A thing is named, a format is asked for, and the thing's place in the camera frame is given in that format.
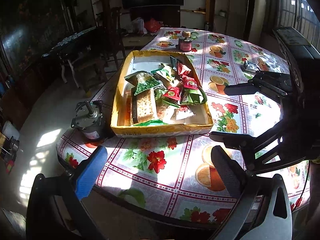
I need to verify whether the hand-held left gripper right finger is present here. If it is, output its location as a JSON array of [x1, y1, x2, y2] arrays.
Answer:
[[211, 145, 292, 240]]

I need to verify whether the orange cracker packet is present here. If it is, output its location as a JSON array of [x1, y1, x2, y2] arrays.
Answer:
[[124, 96, 133, 127]]

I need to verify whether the dark red snack packet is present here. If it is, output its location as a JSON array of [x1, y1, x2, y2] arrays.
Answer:
[[176, 62, 192, 78]]

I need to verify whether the dark side table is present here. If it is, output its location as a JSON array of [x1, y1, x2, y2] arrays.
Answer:
[[42, 27, 101, 86]]

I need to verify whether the white plastic bag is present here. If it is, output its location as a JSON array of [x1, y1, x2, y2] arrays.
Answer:
[[131, 17, 146, 34]]

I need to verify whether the wooden chair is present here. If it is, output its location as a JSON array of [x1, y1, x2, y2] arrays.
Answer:
[[96, 6, 127, 66]]

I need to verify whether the small red snack packet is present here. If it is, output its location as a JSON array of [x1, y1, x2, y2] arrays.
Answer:
[[163, 86, 182, 104]]

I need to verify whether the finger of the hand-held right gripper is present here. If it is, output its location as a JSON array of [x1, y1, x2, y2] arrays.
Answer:
[[208, 131, 308, 177], [224, 70, 292, 98]]

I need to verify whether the cracker packet with green ends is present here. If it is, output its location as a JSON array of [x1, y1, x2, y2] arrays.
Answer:
[[131, 90, 163, 126]]

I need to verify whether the dark cylinder with red label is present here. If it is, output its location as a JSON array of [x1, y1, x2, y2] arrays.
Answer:
[[178, 37, 193, 52]]

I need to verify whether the yellow cardboard box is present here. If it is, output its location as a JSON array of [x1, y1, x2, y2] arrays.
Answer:
[[111, 50, 214, 138]]

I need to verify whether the red white wafer packet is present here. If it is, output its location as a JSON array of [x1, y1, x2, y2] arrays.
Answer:
[[175, 106, 196, 121]]

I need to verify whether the white bucket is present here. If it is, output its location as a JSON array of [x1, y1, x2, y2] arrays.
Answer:
[[2, 120, 20, 141]]

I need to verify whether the grey geared motor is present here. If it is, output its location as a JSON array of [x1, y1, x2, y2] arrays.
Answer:
[[71, 100, 106, 141]]

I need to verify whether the olive green snack packet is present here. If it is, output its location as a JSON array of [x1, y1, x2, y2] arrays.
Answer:
[[180, 89, 208, 106]]

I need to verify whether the green white pea packet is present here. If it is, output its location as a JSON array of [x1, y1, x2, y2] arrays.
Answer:
[[156, 66, 177, 83]]

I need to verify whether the clear cracker packet dark stripe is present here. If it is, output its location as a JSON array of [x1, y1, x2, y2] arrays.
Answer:
[[156, 100, 181, 125]]

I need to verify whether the large dark lacquer panel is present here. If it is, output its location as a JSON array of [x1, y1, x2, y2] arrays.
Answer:
[[0, 0, 68, 64]]

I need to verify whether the red plastic bag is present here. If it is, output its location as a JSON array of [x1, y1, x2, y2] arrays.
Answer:
[[145, 18, 163, 33]]

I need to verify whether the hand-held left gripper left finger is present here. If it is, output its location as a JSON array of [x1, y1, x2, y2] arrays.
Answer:
[[26, 145, 108, 240]]

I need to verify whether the large green pea packet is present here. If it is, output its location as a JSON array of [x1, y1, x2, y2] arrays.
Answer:
[[124, 71, 161, 96]]

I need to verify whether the fruit and flower tablecloth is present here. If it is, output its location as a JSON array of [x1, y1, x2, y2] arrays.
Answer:
[[56, 27, 312, 224]]

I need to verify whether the small silver foil packet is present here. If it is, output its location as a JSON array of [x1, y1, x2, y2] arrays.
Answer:
[[243, 60, 262, 72]]

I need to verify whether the barred window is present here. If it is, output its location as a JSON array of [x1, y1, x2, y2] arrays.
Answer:
[[274, 0, 320, 44]]

